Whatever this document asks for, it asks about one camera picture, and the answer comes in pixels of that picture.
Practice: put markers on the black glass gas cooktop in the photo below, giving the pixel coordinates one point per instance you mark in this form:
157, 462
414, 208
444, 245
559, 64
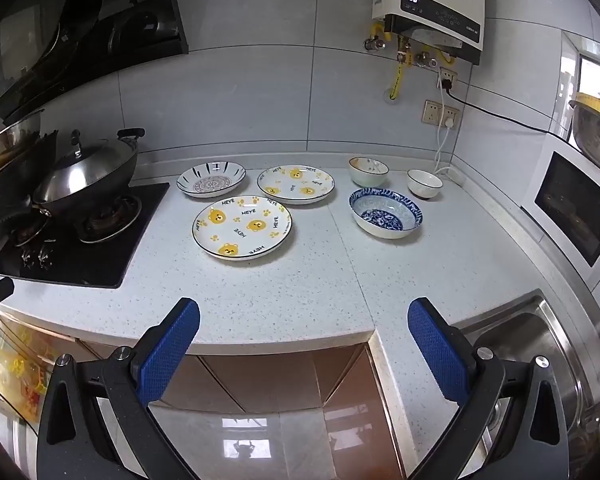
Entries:
105, 260

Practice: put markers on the blue floral bowl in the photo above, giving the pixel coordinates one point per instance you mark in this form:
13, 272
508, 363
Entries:
386, 215

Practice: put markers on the black range hood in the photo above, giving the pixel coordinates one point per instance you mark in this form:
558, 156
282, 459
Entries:
80, 15

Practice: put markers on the brown cabinet side panel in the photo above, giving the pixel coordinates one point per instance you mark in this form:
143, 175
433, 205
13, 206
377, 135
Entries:
347, 375

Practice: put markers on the pale green flower bowl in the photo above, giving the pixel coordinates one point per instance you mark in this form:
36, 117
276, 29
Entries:
367, 175

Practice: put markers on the white microwave oven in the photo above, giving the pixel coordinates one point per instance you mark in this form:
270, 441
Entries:
575, 210

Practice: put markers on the metal pipe valve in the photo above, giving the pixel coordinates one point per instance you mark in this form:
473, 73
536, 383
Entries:
425, 60
371, 43

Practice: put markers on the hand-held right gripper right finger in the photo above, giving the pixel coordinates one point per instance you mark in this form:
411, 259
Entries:
437, 350

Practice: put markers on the steel basin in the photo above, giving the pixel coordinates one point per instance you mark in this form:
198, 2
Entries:
10, 145

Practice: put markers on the brown cabinet door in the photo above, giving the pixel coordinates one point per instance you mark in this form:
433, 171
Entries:
280, 380
195, 385

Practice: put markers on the yellow plastic colander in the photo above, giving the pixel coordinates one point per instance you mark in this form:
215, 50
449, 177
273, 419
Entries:
597, 102

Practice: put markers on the steel wok lid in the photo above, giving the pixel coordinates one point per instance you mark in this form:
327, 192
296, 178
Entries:
80, 170

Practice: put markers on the double wall socket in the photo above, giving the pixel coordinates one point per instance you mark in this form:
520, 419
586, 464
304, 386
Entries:
437, 112

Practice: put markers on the small white bowl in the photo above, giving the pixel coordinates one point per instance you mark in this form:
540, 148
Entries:
424, 185

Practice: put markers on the stainless steel sink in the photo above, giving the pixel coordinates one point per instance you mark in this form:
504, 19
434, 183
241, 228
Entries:
555, 330

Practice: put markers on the metal cooktop knob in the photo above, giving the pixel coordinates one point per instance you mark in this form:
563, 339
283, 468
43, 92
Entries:
27, 256
44, 255

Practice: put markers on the large steel mixing bowl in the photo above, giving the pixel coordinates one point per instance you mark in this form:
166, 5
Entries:
597, 135

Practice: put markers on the window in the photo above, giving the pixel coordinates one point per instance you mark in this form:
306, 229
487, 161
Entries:
592, 70

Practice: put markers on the striped pattern plate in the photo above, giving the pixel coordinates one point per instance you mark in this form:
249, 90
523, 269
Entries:
210, 180

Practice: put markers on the yellow bear print plate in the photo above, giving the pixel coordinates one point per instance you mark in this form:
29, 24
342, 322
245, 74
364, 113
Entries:
296, 185
242, 227

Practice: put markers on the single wall socket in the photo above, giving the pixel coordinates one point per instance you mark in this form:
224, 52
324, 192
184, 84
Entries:
447, 77

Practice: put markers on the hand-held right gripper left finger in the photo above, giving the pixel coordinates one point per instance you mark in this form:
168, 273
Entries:
170, 350

